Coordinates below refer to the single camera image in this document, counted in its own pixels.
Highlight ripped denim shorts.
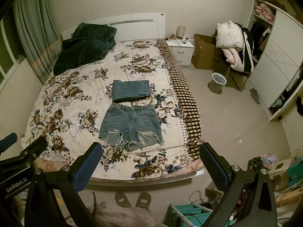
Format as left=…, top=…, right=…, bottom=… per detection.
left=99, top=103, right=164, bottom=152

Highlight left grey slipper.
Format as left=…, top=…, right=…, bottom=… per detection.
left=115, top=191, right=132, bottom=208

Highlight grey slipper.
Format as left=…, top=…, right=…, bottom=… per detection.
left=136, top=192, right=152, bottom=209
left=115, top=191, right=132, bottom=208

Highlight floral bed quilt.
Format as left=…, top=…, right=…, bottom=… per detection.
left=20, top=40, right=204, bottom=181

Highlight teal plastic crate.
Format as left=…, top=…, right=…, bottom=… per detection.
left=168, top=203, right=234, bottom=227

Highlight right grey slipper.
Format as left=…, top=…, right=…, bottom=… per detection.
left=136, top=192, right=152, bottom=209

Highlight folded denim pants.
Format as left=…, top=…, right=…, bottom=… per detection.
left=112, top=80, right=151, bottom=103

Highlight wooden chair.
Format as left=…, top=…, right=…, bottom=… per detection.
left=212, top=59, right=251, bottom=92

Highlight grey waste bin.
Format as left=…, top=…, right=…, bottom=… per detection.
left=209, top=73, right=227, bottom=94

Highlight dark green blanket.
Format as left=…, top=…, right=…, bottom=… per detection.
left=53, top=23, right=117, bottom=76

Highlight green curtain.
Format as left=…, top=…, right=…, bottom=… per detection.
left=13, top=0, right=62, bottom=84

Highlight pink garment on chair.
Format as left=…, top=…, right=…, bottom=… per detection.
left=222, top=48, right=244, bottom=72

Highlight brown cardboard box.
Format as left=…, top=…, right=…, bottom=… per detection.
left=192, top=34, right=222, bottom=70

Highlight white nightstand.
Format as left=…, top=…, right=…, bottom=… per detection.
left=165, top=38, right=194, bottom=67

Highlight white wardrobe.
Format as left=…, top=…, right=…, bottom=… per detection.
left=246, top=0, right=302, bottom=121

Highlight white puffer jacket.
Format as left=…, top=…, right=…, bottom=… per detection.
left=216, top=21, right=244, bottom=48

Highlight white bed headboard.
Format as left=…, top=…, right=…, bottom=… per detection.
left=61, top=12, right=166, bottom=43

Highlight beige table lamp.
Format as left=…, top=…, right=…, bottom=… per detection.
left=176, top=26, right=185, bottom=38

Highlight pink bedding on shelf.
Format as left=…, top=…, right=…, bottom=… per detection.
left=254, top=3, right=275, bottom=24

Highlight window frame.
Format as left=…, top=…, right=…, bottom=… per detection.
left=1, top=15, right=25, bottom=91

